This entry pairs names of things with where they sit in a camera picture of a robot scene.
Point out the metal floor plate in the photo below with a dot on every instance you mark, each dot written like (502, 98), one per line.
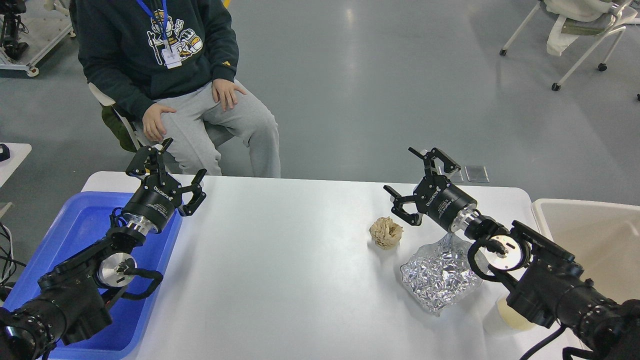
(455, 174)
(477, 173)

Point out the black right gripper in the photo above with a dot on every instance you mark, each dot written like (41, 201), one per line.
(434, 196)

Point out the equipment stand top left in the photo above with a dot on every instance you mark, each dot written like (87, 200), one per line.
(30, 29)

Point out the white side table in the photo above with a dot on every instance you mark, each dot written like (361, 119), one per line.
(19, 152)

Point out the white chair with clothes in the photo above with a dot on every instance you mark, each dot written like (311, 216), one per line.
(598, 19)

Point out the black object on side table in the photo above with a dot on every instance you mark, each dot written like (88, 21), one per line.
(5, 153)

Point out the white chair under person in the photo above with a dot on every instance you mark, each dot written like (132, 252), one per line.
(129, 131)

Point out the beige plastic bin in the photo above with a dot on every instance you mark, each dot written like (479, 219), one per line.
(604, 238)

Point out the metal floor plate left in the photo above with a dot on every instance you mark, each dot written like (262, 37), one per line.
(455, 174)

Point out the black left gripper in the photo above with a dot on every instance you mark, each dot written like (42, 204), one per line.
(159, 194)

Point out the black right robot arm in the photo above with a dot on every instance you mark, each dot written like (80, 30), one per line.
(542, 278)

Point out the crumpled aluminium foil tray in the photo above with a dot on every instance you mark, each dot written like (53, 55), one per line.
(439, 275)

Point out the crumpled brown paper ball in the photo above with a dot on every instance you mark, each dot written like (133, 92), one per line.
(386, 233)

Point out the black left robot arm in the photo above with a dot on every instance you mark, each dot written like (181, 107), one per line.
(76, 296)

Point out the blue plastic bin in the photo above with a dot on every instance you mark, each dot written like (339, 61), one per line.
(83, 220)

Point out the seated person in dark hoodie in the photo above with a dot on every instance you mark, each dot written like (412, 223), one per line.
(172, 65)

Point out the metal floor plate right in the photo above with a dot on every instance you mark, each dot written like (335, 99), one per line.
(477, 173)

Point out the white paper cup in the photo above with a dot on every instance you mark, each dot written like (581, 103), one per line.
(503, 321)

